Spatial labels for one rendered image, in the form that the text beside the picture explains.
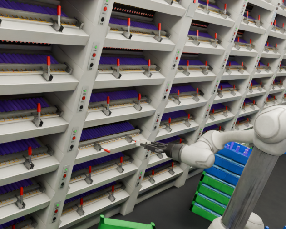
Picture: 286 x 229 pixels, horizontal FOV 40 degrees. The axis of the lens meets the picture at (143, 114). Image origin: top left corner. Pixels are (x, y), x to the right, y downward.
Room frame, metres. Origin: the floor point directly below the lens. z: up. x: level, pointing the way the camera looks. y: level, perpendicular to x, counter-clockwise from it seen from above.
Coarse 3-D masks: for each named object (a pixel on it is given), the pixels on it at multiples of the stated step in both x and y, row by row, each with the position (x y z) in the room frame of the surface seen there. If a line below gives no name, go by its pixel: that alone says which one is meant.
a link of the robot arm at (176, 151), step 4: (176, 144) 1.90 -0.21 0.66; (180, 144) 1.90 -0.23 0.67; (176, 148) 1.87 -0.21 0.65; (180, 148) 1.87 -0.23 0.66; (172, 152) 1.87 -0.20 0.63; (176, 152) 1.86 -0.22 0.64; (180, 152) 1.85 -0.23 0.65; (172, 156) 1.87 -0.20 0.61; (176, 156) 1.86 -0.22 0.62; (180, 156) 1.85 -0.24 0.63; (176, 160) 1.88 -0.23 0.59; (180, 160) 1.85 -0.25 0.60
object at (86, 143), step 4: (124, 132) 2.08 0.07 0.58; (128, 132) 2.10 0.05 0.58; (132, 132) 2.12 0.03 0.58; (136, 132) 2.16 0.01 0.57; (108, 136) 1.95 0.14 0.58; (112, 136) 1.97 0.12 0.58; (116, 136) 1.99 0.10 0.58; (120, 136) 2.03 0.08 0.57; (124, 136) 2.07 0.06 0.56; (88, 140) 1.82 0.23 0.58; (92, 140) 1.84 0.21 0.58; (96, 140) 1.86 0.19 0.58; (100, 140) 1.88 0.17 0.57; (104, 140) 1.92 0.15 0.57; (108, 140) 1.94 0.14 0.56; (80, 144) 1.75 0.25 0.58; (84, 144) 1.78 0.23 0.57; (88, 144) 1.81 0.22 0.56
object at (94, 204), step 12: (120, 180) 2.23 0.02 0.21; (96, 192) 2.02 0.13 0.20; (108, 192) 2.08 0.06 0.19; (120, 192) 2.16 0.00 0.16; (72, 204) 1.83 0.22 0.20; (84, 204) 1.90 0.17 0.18; (96, 204) 1.96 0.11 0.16; (108, 204) 2.01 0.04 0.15; (72, 216) 1.78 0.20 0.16; (84, 216) 1.84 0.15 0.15; (60, 228) 1.69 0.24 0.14
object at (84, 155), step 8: (128, 120) 2.27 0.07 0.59; (136, 120) 2.24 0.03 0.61; (136, 128) 2.21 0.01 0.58; (144, 128) 2.20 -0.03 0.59; (136, 136) 2.15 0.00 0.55; (144, 136) 2.19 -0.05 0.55; (104, 144) 1.90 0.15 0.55; (112, 144) 1.94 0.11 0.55; (120, 144) 1.98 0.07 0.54; (128, 144) 2.03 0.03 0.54; (80, 152) 1.74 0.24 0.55; (88, 152) 1.77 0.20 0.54; (96, 152) 1.80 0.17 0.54; (104, 152) 1.86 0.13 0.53; (112, 152) 1.93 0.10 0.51; (80, 160) 1.71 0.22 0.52; (88, 160) 1.77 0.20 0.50
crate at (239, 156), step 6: (228, 144) 2.65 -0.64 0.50; (234, 144) 2.64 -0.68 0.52; (240, 144) 2.62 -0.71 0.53; (222, 150) 2.47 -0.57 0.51; (228, 150) 2.45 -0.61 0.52; (234, 150) 2.61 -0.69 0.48; (240, 150) 2.62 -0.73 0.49; (228, 156) 2.45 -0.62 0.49; (234, 156) 2.43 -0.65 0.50; (240, 156) 2.42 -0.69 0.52; (246, 156) 2.41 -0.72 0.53; (240, 162) 2.42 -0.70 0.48; (246, 162) 2.40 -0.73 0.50
